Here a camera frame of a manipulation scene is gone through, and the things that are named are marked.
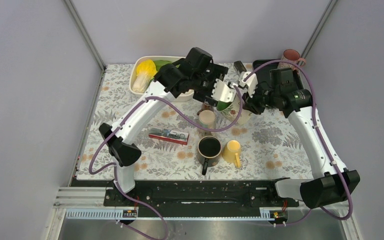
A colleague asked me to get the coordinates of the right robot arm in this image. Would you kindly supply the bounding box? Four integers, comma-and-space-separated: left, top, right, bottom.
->
239, 68, 361, 209

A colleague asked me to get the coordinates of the tall floral beige mug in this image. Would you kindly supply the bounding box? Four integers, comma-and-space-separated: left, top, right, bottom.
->
198, 110, 216, 138

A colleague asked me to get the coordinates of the white vegetable tray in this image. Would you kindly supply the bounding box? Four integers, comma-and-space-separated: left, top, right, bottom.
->
129, 56, 182, 96

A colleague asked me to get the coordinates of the cream christmas mug green inside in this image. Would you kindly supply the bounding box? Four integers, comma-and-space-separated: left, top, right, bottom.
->
216, 96, 253, 125

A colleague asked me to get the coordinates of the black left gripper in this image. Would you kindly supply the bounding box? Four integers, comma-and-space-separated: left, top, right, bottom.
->
191, 64, 228, 106

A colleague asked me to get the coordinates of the floral tablecloth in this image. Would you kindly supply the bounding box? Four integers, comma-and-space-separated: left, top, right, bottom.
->
75, 64, 313, 181

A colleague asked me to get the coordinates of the yellow mug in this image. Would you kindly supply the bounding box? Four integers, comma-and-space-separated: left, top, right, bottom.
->
221, 140, 242, 168

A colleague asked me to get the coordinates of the black tray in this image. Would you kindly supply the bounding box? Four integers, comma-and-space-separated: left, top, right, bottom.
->
252, 59, 304, 89

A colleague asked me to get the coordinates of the black rectangular box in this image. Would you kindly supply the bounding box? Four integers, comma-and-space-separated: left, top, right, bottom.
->
233, 60, 247, 76

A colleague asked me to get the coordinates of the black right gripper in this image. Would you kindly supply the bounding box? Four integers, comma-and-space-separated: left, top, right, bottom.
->
241, 82, 280, 115

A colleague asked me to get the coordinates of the green leaf vegetable toy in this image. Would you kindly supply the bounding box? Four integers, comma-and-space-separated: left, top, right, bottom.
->
153, 60, 172, 72

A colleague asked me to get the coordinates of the pink ghost pattern mug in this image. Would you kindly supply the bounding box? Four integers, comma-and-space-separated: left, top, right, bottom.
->
278, 49, 307, 70

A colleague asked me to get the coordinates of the white napa cabbage toy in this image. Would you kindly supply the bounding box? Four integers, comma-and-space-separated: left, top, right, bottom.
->
131, 59, 157, 93

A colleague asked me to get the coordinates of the small brown mug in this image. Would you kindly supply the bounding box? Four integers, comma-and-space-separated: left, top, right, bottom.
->
196, 102, 215, 115

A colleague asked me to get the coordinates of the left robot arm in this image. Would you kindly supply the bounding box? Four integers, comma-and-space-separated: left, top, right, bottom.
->
99, 47, 229, 206

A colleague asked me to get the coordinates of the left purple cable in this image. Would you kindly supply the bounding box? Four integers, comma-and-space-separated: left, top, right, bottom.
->
88, 84, 244, 240

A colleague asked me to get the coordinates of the black interior mug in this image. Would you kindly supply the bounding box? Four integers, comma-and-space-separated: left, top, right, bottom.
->
197, 135, 222, 176

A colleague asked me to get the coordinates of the red silver gum box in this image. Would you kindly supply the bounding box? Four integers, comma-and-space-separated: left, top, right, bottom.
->
148, 127, 189, 145

